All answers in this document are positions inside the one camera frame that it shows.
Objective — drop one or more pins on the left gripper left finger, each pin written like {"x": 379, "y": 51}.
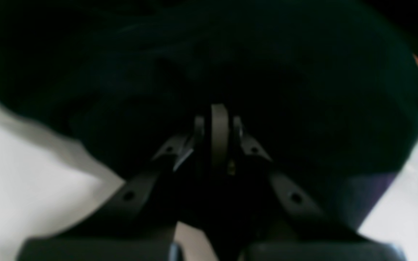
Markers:
{"x": 137, "y": 223}

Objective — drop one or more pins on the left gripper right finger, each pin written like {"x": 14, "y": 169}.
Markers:
{"x": 290, "y": 225}

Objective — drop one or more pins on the black T-shirt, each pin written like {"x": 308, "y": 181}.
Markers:
{"x": 328, "y": 87}

